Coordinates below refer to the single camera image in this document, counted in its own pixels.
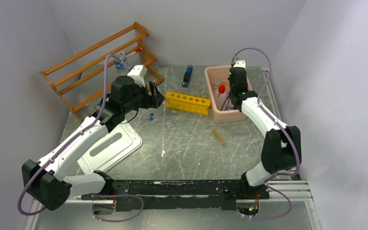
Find red capped wash bottle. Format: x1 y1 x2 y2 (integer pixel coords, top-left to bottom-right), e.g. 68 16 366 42
215 84 227 101

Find yellow test tube rack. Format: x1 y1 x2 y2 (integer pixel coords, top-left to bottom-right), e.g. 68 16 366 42
165 92 211 115

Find metal tray lid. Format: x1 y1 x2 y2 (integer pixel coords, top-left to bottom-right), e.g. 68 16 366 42
78 123 142 174

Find red capped thermometer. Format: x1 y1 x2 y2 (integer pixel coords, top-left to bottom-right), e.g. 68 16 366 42
126 47 142 58

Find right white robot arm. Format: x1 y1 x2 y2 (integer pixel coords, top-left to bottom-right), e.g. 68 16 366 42
229 67 301 198

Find blue lidded jar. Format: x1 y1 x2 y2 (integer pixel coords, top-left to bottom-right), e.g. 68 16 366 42
114 51 127 69

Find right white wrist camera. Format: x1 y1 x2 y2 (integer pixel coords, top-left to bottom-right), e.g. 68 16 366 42
232 60 246 69

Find black base frame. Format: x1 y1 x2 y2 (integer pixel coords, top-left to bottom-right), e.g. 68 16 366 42
81 179 270 212

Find orange wooden shelf rack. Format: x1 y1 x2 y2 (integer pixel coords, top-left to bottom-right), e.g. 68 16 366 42
40 22 164 122

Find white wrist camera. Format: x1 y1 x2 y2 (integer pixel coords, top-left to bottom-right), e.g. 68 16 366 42
232 60 246 69
127 65 147 87

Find pink plastic bin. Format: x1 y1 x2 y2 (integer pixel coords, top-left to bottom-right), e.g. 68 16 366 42
204 66 247 123

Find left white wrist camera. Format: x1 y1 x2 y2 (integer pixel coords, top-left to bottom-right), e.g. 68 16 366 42
127 65 147 87

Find blue safety goggles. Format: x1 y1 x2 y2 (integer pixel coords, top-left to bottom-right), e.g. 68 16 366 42
221 96 234 111

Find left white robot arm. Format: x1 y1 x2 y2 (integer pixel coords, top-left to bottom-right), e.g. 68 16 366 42
17 76 165 216

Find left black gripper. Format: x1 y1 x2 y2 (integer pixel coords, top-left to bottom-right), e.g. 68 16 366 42
123 80 165 113

